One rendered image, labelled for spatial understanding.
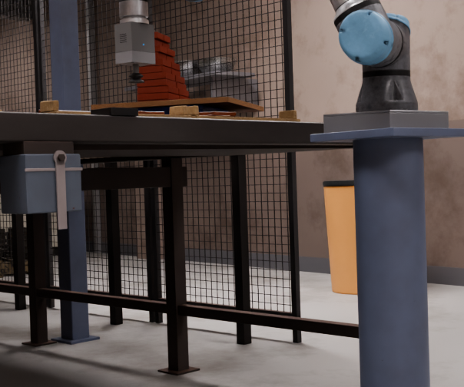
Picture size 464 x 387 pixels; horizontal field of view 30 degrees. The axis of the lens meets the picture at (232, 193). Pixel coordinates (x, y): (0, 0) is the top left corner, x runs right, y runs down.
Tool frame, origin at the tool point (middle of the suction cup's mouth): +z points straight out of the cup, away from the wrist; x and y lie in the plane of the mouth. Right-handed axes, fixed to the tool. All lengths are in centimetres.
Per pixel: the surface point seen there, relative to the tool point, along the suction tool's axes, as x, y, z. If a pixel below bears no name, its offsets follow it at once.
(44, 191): 22, 49, 27
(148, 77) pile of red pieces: -64, -69, -12
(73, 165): 23, 41, 22
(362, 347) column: 53, -22, 68
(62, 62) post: -163, -111, -32
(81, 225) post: -163, -118, 46
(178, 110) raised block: 7.5, -7.8, 7.5
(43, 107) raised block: 0.2, 30.6, 7.7
